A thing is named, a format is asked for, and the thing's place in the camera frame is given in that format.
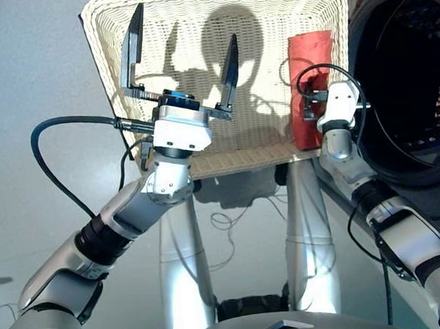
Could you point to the coral red cloth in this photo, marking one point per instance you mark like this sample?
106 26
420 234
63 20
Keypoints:
310 50

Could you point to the pale woven basket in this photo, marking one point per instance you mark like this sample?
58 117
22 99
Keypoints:
299 9

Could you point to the silver robot leg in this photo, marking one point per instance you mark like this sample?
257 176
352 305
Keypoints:
182 270
310 249

